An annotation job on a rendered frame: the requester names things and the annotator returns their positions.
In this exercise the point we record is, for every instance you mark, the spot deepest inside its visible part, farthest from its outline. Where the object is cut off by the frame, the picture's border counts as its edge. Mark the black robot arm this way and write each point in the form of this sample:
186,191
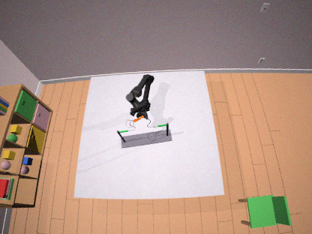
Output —
146,81

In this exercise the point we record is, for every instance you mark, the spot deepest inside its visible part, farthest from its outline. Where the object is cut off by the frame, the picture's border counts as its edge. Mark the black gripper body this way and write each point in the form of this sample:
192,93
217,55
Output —
140,107

